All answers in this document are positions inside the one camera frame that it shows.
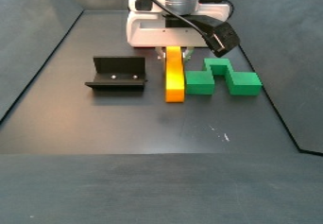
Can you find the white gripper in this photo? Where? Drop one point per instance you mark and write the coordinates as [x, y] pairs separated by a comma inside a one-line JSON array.
[[150, 28]]

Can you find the black angle bracket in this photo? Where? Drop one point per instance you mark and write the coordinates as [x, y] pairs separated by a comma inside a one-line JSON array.
[[118, 73]]

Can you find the yellow long block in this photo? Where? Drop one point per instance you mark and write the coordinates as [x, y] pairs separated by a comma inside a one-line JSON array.
[[174, 83]]

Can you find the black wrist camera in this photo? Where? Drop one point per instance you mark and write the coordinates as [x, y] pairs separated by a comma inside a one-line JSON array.
[[216, 33]]

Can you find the green zigzag block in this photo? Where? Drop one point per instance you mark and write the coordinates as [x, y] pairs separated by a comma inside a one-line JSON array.
[[241, 83]]

